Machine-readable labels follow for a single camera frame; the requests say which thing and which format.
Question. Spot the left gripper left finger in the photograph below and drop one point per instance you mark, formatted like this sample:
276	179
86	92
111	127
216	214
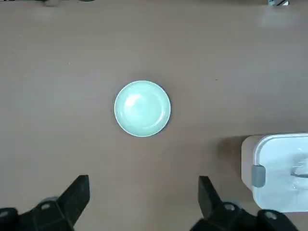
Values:
48	216

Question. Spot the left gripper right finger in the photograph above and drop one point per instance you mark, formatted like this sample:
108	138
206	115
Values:
228	216

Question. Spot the white box lid grey clips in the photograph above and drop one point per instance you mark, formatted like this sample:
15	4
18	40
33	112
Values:
279	154

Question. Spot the white plastic storage box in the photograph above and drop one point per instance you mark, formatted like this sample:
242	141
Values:
246	158

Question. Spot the green round plate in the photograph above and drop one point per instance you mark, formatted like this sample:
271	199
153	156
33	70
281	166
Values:
142	108

